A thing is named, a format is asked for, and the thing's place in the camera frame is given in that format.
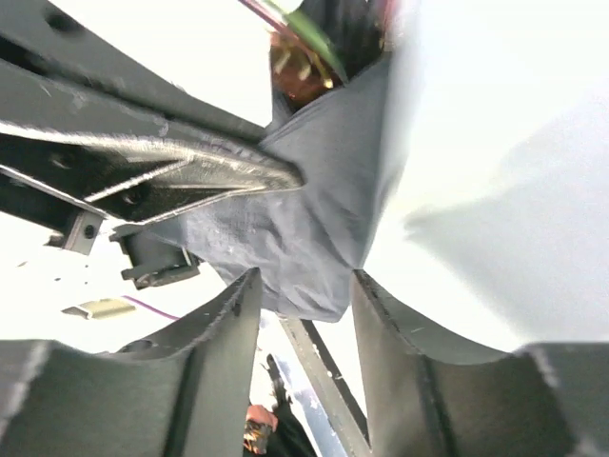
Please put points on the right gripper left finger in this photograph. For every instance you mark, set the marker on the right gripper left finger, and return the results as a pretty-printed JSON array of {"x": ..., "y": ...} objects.
[{"x": 181, "y": 391}]

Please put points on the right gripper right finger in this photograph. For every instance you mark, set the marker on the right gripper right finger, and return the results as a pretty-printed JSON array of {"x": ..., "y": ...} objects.
[{"x": 431, "y": 392}]

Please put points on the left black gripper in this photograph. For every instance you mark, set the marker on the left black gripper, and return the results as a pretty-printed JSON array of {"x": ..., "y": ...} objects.
[{"x": 71, "y": 182}]

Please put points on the black paper napkin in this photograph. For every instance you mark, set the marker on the black paper napkin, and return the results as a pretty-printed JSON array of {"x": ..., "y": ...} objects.
[{"x": 307, "y": 241}]

